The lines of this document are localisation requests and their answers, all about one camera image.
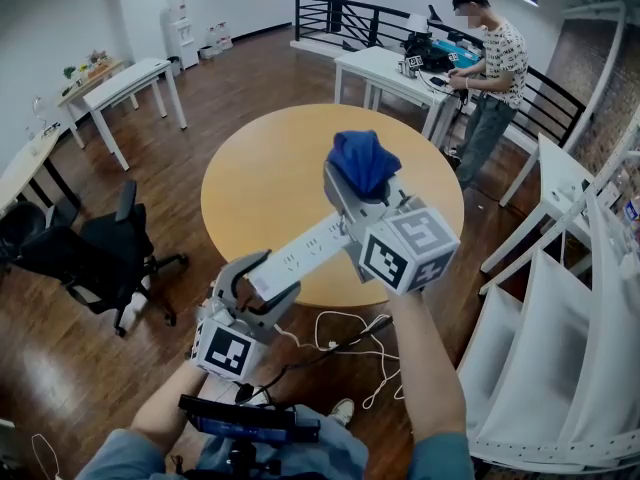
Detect white water dispenser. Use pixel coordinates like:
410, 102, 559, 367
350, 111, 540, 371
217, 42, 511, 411
159, 0, 200, 71

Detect person's left forearm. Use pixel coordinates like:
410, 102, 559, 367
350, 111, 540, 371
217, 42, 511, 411
130, 360, 209, 442

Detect white metal shelving rack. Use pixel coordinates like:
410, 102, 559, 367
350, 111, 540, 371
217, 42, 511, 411
457, 112, 640, 473

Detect thin white cable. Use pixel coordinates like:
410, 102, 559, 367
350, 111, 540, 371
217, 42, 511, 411
31, 432, 62, 480

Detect beige desk with black legs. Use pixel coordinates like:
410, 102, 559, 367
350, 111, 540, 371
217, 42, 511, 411
0, 127, 81, 219

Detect potted plants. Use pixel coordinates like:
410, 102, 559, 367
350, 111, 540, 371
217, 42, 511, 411
62, 50, 110, 82

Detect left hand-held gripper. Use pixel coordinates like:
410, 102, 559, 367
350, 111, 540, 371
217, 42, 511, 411
191, 249, 302, 383

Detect light wooden side table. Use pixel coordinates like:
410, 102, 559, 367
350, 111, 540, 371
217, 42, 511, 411
57, 59, 126, 149

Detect white rectangular table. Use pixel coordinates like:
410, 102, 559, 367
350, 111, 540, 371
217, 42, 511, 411
333, 45, 462, 147
83, 57, 188, 172

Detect person's right forearm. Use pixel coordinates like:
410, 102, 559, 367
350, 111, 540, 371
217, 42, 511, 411
387, 287, 469, 442

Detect round wooden table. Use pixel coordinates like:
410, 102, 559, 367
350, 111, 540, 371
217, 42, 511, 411
200, 103, 465, 309

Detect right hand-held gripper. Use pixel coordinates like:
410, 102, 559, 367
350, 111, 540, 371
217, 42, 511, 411
323, 161, 461, 297

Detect black equipment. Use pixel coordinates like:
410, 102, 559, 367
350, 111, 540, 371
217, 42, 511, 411
398, 31, 454, 77

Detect black chest-mounted device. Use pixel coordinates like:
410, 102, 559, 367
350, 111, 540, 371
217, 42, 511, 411
178, 393, 321, 444

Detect blue cloth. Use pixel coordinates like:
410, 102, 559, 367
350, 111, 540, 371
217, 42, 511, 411
327, 129, 403, 200

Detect black office chair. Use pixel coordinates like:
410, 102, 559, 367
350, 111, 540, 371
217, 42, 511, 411
0, 201, 49, 269
19, 180, 190, 338

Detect black chest mount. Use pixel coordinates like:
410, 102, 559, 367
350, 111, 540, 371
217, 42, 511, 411
224, 437, 282, 480

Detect white power cable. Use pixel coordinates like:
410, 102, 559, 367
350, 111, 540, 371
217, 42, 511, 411
272, 310, 407, 410

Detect blue box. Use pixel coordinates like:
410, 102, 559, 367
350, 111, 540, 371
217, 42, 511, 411
432, 39, 484, 67

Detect black cable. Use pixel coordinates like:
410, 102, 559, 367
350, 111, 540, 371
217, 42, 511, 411
234, 315, 394, 404

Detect person's blue shirt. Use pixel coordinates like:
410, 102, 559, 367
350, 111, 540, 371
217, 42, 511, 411
76, 426, 476, 480

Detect small white table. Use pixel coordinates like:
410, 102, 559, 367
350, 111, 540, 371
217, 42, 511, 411
480, 132, 624, 294

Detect black metal railing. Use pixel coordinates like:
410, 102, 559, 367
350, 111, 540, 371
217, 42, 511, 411
294, 0, 587, 147

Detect person's white shoe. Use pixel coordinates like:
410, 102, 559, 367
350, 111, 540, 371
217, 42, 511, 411
329, 397, 356, 427

